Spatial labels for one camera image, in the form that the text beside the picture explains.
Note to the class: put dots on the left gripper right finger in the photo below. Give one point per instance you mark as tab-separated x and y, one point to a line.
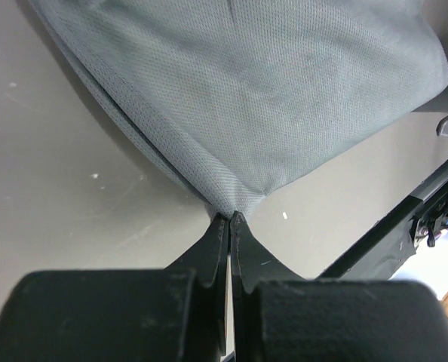
279	316

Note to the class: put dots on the grey t shirt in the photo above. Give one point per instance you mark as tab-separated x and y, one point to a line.
235	99

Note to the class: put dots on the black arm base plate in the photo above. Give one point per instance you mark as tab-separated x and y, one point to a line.
415	222

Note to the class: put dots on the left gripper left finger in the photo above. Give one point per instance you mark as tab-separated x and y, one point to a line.
177	313

